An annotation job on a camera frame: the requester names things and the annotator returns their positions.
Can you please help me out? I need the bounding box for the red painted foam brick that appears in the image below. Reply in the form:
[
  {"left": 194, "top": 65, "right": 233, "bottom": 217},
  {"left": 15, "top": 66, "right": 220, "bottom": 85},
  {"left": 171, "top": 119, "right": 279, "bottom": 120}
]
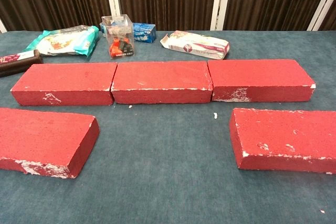
[
  {"left": 111, "top": 60, "right": 213, "bottom": 105},
  {"left": 0, "top": 107, "right": 100, "bottom": 179},
  {"left": 207, "top": 59, "right": 317, "bottom": 103},
  {"left": 229, "top": 108, "right": 336, "bottom": 175},
  {"left": 10, "top": 62, "right": 118, "bottom": 106}
]

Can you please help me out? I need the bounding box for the blue felt table cover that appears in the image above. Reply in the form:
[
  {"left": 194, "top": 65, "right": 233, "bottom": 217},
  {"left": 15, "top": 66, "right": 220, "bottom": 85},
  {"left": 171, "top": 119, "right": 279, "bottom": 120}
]
[{"left": 0, "top": 30, "right": 336, "bottom": 224}]

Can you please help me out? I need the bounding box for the white and red carton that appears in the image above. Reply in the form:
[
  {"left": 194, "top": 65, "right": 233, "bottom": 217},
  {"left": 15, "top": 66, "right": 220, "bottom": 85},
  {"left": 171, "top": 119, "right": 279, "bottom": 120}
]
[{"left": 160, "top": 30, "right": 230, "bottom": 60}]

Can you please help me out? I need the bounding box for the blue cardboard box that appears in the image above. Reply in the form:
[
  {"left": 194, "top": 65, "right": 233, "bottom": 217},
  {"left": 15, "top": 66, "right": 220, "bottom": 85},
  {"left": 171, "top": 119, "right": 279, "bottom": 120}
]
[{"left": 99, "top": 22, "right": 157, "bottom": 44}]

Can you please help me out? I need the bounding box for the clear plastic box with caps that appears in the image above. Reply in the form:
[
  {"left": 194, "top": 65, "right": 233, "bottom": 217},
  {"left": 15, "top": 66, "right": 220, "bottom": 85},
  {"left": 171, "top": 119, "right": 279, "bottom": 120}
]
[{"left": 101, "top": 14, "right": 135, "bottom": 59}]

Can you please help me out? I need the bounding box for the teal white snack bag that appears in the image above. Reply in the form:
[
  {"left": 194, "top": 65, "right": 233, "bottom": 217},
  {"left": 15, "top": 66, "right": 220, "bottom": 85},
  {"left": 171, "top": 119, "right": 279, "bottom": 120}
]
[{"left": 25, "top": 25, "right": 100, "bottom": 58}]

